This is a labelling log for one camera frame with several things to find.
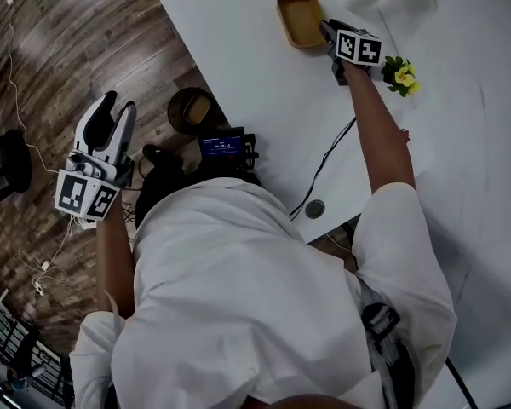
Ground white table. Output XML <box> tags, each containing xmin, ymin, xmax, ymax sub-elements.
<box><xmin>158</xmin><ymin>0</ymin><xmax>436</xmax><ymax>245</ymax></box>

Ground black mesh waste bin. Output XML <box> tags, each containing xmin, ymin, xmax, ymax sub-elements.
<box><xmin>166</xmin><ymin>86</ymin><xmax>216</xmax><ymax>135</ymax></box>

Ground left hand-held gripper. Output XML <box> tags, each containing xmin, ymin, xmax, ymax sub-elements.
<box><xmin>53</xmin><ymin>90</ymin><xmax>137</xmax><ymax>224</ymax></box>

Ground person's left black shoe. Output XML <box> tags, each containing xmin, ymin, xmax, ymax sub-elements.
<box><xmin>141</xmin><ymin>143</ymin><xmax>172</xmax><ymax>166</ymax></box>

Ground black screen device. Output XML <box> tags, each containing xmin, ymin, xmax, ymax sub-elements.
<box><xmin>197</xmin><ymin>126</ymin><xmax>261</xmax><ymax>172</ymax></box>

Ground black table cable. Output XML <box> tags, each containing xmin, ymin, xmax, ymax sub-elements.
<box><xmin>288</xmin><ymin>116</ymin><xmax>359</xmax><ymax>222</ymax></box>

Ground black harness buckle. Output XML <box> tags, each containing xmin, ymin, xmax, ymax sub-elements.
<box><xmin>361</xmin><ymin>302</ymin><xmax>402</xmax><ymax>343</ymax></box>

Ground thin white floor cable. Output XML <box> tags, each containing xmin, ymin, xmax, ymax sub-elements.
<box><xmin>324</xmin><ymin>231</ymin><xmax>355</xmax><ymax>256</ymax></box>

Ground person's white shirt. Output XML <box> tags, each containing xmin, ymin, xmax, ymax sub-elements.
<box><xmin>69</xmin><ymin>176</ymin><xmax>459</xmax><ymax>409</ymax></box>

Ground round table grommet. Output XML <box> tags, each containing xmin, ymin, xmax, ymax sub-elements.
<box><xmin>303</xmin><ymin>199</ymin><xmax>326</xmax><ymax>220</ymax></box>

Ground yellow flower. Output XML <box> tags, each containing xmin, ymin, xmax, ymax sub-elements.
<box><xmin>380</xmin><ymin>55</ymin><xmax>423</xmax><ymax>99</ymax></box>

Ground person's left forearm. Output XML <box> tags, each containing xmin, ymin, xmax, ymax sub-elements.
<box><xmin>94</xmin><ymin>193</ymin><xmax>138</xmax><ymax>320</ymax></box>

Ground person's black trousers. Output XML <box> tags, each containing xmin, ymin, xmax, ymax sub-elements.
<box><xmin>135</xmin><ymin>158</ymin><xmax>206</xmax><ymax>230</ymax></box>

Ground cluttered dark desk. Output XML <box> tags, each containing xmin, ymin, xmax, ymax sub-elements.
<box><xmin>0</xmin><ymin>278</ymin><xmax>76</xmax><ymax>409</ymax></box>

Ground person's right forearm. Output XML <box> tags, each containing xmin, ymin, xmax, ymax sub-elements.
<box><xmin>342</xmin><ymin>61</ymin><xmax>418</xmax><ymax>196</ymax></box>

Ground black round stool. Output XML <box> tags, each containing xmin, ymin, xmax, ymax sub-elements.
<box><xmin>0</xmin><ymin>129</ymin><xmax>33</xmax><ymax>213</ymax></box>

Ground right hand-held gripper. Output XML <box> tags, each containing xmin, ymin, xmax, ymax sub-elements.
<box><xmin>319</xmin><ymin>18</ymin><xmax>384</xmax><ymax>87</ymax></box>

